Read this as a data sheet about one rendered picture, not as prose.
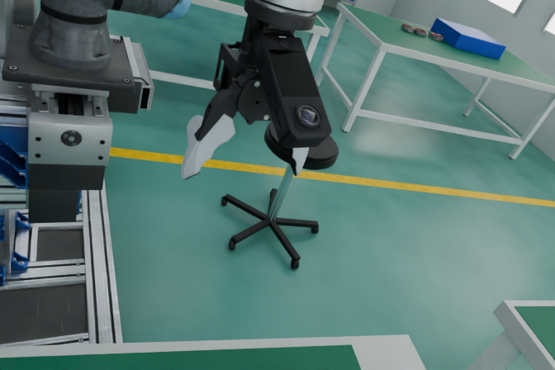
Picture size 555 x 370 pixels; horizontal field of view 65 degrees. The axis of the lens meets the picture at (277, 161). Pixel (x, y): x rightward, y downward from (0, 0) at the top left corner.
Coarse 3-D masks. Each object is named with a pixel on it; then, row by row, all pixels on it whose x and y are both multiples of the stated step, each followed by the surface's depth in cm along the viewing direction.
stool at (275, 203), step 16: (272, 128) 191; (272, 144) 185; (320, 144) 194; (288, 160) 182; (320, 160) 184; (288, 176) 203; (272, 192) 238; (240, 208) 222; (272, 208) 214; (256, 224) 213; (272, 224) 217; (288, 224) 222; (304, 224) 225; (240, 240) 203; (288, 240) 210
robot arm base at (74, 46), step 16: (48, 16) 80; (64, 16) 79; (32, 32) 83; (48, 32) 81; (64, 32) 80; (80, 32) 81; (96, 32) 83; (32, 48) 82; (48, 48) 83; (64, 48) 81; (80, 48) 82; (96, 48) 86; (64, 64) 82; (80, 64) 83; (96, 64) 85
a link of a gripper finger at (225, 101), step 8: (232, 88) 44; (240, 88) 44; (216, 96) 44; (224, 96) 44; (232, 96) 44; (208, 104) 45; (216, 104) 44; (224, 104) 44; (232, 104) 44; (208, 112) 44; (216, 112) 44; (224, 112) 45; (232, 112) 45; (208, 120) 44; (216, 120) 45; (200, 128) 46; (208, 128) 45; (200, 136) 45
